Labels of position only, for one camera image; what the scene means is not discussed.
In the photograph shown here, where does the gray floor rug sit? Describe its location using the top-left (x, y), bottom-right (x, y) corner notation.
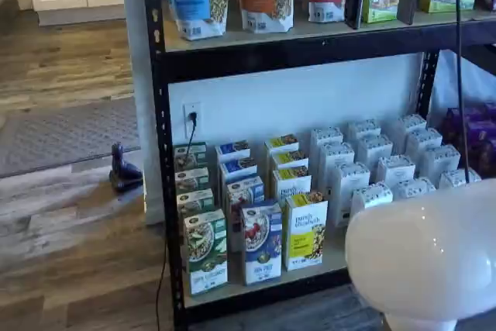
top-left (0, 96), bottom-right (141, 179)

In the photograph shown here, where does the white yellow granola box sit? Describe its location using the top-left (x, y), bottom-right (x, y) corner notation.
top-left (270, 150), bottom-right (310, 172)
top-left (284, 190), bottom-right (329, 272)
top-left (264, 134), bottom-right (300, 157)
top-left (271, 166), bottom-right (313, 208)

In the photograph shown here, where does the black metal shelf rack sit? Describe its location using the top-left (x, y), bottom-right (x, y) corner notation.
top-left (141, 0), bottom-right (496, 326)

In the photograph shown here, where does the purple snack box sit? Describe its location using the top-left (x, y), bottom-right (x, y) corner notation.
top-left (441, 108), bottom-right (478, 148)
top-left (474, 102), bottom-right (496, 121)
top-left (467, 119), bottom-right (496, 177)

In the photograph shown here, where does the dark blue floor figurine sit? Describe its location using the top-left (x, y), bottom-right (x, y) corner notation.
top-left (108, 143), bottom-right (143, 193)

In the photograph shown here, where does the white blue-speckled box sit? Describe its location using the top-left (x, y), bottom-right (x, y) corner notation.
top-left (391, 178), bottom-right (437, 200)
top-left (377, 155), bottom-right (417, 188)
top-left (318, 142), bottom-right (356, 181)
top-left (347, 119), bottom-right (382, 142)
top-left (405, 128), bottom-right (443, 161)
top-left (331, 162), bottom-right (371, 228)
top-left (309, 126), bottom-right (345, 161)
top-left (356, 135), bottom-right (394, 171)
top-left (439, 169), bottom-right (483, 189)
top-left (421, 144), bottom-right (462, 183)
top-left (395, 113), bottom-right (428, 136)
top-left (350, 183), bottom-right (394, 218)

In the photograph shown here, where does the green white cereal box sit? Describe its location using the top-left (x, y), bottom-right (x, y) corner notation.
top-left (176, 188), bottom-right (215, 218)
top-left (174, 167), bottom-right (210, 195)
top-left (172, 142), bottom-right (208, 173)
top-left (183, 209), bottom-right (229, 297)

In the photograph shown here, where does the blue white cereal box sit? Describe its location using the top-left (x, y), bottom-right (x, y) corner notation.
top-left (214, 140), bottom-right (252, 165)
top-left (226, 175), bottom-right (265, 253)
top-left (219, 157), bottom-right (259, 192)
top-left (239, 201), bottom-right (283, 287)

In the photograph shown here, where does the white wall outlet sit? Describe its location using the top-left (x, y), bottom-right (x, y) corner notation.
top-left (183, 102), bottom-right (202, 139)

